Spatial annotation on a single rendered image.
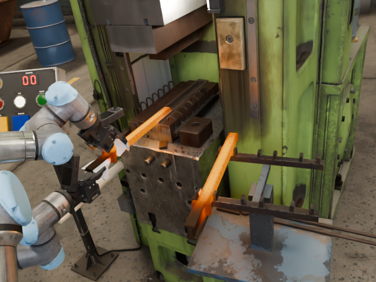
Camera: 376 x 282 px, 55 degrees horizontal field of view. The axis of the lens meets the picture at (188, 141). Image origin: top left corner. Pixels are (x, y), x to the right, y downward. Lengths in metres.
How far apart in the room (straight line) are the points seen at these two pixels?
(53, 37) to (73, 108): 4.93
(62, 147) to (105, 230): 1.60
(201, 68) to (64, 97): 0.90
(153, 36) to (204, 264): 0.74
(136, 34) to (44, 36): 4.73
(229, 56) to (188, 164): 0.41
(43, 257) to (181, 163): 0.56
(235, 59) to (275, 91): 0.17
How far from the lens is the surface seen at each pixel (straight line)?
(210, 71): 1.76
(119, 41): 1.34
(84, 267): 2.30
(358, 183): 2.69
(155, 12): 1.21
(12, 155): 0.93
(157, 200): 1.57
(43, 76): 1.62
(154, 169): 1.46
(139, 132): 1.32
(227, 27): 1.23
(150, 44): 1.26
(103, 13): 1.35
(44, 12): 5.90
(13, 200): 0.74
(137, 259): 2.24
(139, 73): 1.62
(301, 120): 1.73
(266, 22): 1.21
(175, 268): 1.94
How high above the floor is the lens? 1.64
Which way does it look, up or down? 31 degrees down
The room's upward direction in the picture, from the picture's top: 9 degrees counter-clockwise
